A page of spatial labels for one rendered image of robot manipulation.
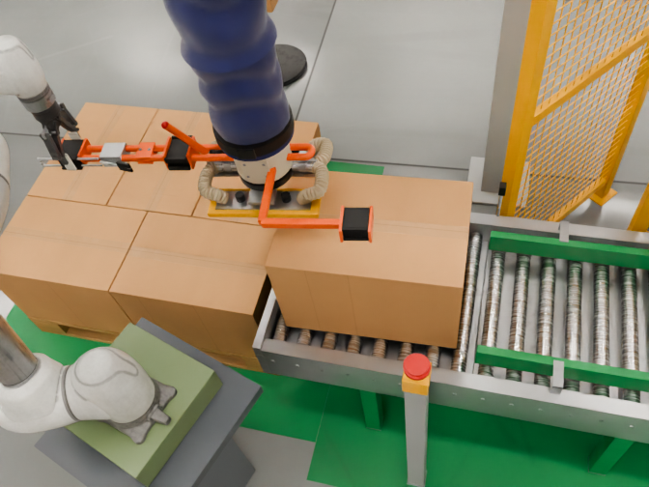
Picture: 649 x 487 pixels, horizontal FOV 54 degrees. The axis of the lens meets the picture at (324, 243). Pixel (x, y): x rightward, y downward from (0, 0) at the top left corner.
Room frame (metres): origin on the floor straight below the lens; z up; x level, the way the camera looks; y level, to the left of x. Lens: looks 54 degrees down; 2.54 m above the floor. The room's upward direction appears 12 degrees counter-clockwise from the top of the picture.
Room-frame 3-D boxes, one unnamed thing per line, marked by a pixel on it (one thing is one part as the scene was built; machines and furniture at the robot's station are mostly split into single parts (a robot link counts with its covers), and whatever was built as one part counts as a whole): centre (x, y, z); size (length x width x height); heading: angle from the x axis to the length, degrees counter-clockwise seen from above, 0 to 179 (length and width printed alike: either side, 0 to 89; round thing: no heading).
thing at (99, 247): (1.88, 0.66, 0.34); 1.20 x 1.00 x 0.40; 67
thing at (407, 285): (1.19, -0.16, 0.75); 0.60 x 0.40 x 0.40; 69
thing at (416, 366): (0.65, -0.17, 1.02); 0.07 x 0.07 x 0.04
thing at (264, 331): (1.34, 0.16, 0.58); 0.70 x 0.03 x 0.06; 157
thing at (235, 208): (1.24, 0.15, 1.10); 0.34 x 0.10 x 0.05; 74
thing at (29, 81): (1.49, 0.71, 1.55); 0.13 x 0.11 x 0.16; 91
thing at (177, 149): (1.40, 0.37, 1.20); 0.10 x 0.08 x 0.06; 164
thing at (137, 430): (0.78, 0.62, 0.87); 0.22 x 0.18 x 0.06; 51
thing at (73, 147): (1.50, 0.70, 1.20); 0.08 x 0.07 x 0.05; 74
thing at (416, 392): (0.65, -0.17, 0.50); 0.07 x 0.07 x 1.00; 67
